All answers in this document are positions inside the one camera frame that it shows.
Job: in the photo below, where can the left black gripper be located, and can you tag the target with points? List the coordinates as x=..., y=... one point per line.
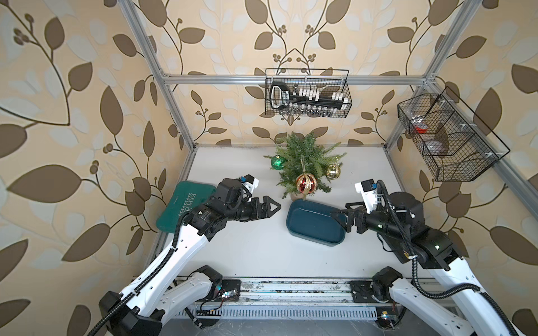
x=255, y=213

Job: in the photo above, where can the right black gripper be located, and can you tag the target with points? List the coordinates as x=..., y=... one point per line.
x=361, y=212

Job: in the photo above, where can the green glitter ball ornament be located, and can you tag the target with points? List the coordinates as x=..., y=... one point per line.
x=277, y=162

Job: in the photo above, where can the gold ball ornament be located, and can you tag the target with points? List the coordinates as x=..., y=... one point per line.
x=333, y=171

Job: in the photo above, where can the red gold striped ornament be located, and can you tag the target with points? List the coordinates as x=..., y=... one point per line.
x=306, y=183

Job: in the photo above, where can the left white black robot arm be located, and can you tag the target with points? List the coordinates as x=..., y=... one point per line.
x=194, y=230

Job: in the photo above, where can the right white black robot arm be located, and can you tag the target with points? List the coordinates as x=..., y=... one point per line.
x=443, y=291

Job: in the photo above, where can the small green christmas tree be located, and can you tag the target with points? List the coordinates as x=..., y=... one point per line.
x=304, y=154

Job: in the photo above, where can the teal plastic tray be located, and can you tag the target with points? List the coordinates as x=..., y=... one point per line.
x=312, y=221

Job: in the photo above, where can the green plastic tool case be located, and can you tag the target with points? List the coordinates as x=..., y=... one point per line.
x=187, y=195

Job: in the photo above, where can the black socket set holder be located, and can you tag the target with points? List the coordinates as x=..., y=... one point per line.
x=281, y=95

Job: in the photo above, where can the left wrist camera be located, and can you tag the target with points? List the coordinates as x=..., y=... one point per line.
x=250, y=182

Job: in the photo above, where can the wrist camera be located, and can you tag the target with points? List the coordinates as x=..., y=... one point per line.
x=368, y=190
x=250, y=182

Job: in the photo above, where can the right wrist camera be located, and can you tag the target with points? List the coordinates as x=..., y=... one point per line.
x=368, y=190

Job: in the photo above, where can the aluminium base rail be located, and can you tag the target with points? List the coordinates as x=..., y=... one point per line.
x=290, y=290

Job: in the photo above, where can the black wire basket back wall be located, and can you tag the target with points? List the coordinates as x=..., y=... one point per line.
x=315, y=78

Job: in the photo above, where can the black wire basket wall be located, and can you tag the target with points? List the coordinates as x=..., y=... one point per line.
x=315, y=78
x=460, y=145

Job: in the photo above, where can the black wire basket right wall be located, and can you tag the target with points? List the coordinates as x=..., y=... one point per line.
x=460, y=145

